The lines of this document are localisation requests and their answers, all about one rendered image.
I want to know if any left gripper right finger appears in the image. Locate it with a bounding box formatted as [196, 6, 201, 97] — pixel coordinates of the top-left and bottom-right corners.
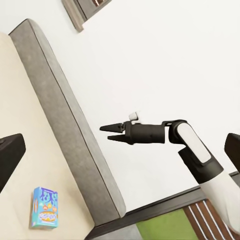
[224, 133, 240, 173]

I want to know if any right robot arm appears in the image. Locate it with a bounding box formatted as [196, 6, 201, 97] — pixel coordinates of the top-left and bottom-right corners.
[99, 111, 240, 235]

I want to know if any board game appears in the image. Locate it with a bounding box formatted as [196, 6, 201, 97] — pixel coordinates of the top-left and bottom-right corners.
[32, 187, 58, 229]

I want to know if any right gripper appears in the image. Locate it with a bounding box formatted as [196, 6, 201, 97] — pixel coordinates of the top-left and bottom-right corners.
[99, 120, 152, 145]

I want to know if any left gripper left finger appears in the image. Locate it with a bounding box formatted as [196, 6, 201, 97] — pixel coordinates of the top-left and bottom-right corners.
[0, 133, 26, 193]

